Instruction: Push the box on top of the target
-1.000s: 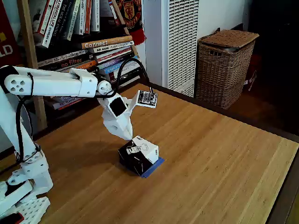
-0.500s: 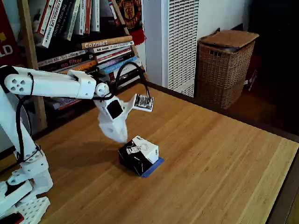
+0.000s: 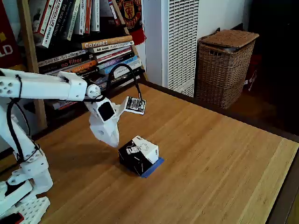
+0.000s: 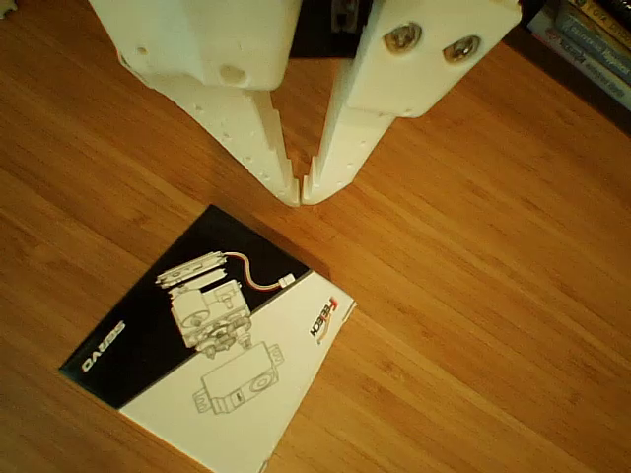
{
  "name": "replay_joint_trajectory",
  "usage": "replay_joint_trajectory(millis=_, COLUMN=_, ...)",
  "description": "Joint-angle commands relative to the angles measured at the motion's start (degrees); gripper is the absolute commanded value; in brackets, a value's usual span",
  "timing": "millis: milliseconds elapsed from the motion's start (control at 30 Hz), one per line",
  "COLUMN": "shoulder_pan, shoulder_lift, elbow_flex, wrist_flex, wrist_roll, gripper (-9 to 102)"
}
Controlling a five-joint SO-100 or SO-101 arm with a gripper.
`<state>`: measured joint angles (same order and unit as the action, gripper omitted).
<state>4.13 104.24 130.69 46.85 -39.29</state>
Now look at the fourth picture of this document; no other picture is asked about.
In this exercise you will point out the yellow spine book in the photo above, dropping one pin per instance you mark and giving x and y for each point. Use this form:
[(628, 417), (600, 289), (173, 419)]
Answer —
[(606, 12)]

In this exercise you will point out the purple white spine book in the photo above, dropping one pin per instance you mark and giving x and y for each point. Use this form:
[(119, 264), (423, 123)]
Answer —
[(606, 81)]

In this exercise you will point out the black white servo box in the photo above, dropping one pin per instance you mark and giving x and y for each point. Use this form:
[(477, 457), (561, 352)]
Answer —
[(222, 394)]

